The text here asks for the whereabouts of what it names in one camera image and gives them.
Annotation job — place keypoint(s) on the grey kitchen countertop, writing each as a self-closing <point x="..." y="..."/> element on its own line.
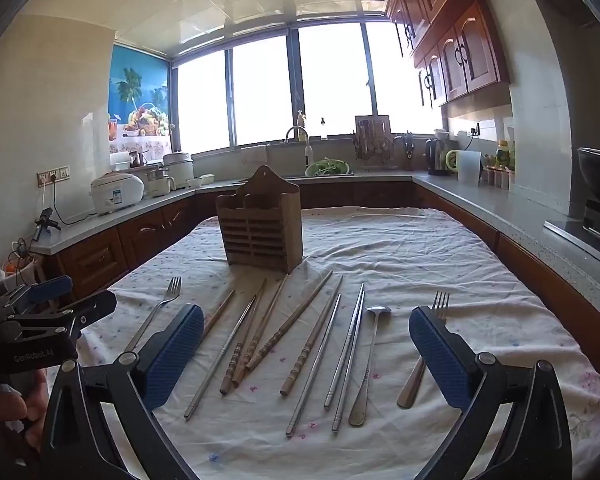
<point x="505" y="210"/>

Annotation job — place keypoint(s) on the green basin of vegetables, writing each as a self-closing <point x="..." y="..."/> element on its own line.
<point x="330" y="167"/>

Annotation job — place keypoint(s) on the wooden utensil holder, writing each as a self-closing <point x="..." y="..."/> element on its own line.
<point x="260" y="220"/>

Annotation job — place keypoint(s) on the gas stove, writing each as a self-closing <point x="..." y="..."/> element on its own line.
<point x="587" y="235"/>

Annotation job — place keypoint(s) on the wooden lower cabinets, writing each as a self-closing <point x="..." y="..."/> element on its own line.
<point x="95" y="260"/>

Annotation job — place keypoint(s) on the fruit and palm wall poster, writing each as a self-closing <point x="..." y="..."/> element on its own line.
<point x="140" y="100"/>

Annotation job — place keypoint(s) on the white rice cooker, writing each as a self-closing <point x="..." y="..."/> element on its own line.
<point x="116" y="192"/>

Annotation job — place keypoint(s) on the floral white tablecloth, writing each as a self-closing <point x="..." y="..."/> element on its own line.
<point x="380" y="240"/>

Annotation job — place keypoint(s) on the electric kettle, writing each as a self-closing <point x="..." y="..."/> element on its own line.
<point x="436" y="157"/>

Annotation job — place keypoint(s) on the hanging dish towel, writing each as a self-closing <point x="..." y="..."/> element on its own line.
<point x="254" y="154"/>

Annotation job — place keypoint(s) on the wooden chopstick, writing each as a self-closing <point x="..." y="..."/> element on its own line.
<point x="220" y="310"/>
<point x="245" y="335"/>
<point x="292" y="317"/>
<point x="262" y="327"/>
<point x="312" y="335"/>

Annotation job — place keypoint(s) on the metal spoon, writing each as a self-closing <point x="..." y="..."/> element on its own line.
<point x="367" y="370"/>

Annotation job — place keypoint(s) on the wall outlet with plug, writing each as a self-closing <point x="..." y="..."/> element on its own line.
<point x="474" y="129"/>

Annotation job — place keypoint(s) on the knife block rack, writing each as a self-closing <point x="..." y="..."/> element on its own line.
<point x="372" y="125"/>

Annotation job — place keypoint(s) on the yellow soap bottle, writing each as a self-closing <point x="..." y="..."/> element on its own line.
<point x="300" y="122"/>

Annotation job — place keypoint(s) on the small camera on tripod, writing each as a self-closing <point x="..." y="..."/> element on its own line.
<point x="42" y="222"/>

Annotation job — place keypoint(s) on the small white bowl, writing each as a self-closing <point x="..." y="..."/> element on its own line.
<point x="207" y="178"/>
<point x="195" y="183"/>

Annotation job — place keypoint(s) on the wooden upper cabinets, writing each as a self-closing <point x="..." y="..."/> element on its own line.
<point x="470" y="55"/>

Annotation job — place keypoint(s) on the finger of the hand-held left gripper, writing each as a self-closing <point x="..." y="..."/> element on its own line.
<point x="50" y="290"/>
<point x="90" y="307"/>

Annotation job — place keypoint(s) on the large kitchen window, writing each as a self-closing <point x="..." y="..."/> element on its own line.
<point x="260" y="95"/>

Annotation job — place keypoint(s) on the wall socket strip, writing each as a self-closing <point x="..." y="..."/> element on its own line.
<point x="53" y="174"/>

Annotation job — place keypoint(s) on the person's left hand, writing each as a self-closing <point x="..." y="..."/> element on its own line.
<point x="7" y="402"/>

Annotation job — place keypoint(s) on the white electric cooker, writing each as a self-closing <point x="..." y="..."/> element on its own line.
<point x="178" y="169"/>

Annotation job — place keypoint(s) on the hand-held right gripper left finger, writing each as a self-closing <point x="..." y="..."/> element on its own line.
<point x="175" y="355"/>

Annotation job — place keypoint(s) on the green labelled bottle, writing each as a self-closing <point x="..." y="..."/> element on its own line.
<point x="502" y="154"/>

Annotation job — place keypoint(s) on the row of spice jars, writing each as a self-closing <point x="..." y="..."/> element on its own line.
<point x="497" y="176"/>

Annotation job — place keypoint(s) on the utensil drying rack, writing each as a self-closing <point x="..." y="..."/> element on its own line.
<point x="375" y="152"/>

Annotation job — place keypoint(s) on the metal chopstick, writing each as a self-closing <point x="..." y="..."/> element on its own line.
<point x="345" y="345"/>
<point x="225" y="350"/>
<point x="315" y="362"/>
<point x="349" y="360"/>

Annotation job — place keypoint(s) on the long thin metal fork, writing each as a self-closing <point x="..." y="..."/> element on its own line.
<point x="155" y="310"/>

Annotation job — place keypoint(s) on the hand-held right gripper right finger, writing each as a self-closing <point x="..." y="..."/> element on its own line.
<point x="440" y="360"/>

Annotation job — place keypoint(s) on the short wide metal fork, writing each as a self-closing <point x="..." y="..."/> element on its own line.
<point x="412" y="385"/>

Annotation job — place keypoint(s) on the kitchen faucet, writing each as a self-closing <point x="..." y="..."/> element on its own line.
<point x="305" y="145"/>

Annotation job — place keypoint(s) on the small dark-capped bottle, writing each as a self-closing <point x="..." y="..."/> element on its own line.
<point x="323" y="127"/>

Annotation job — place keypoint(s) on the waste bin with wrappers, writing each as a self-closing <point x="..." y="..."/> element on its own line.
<point x="15" y="270"/>

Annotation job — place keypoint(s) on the wooden cabinets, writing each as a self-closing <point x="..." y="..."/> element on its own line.
<point x="95" y="260"/>
<point x="470" y="55"/>

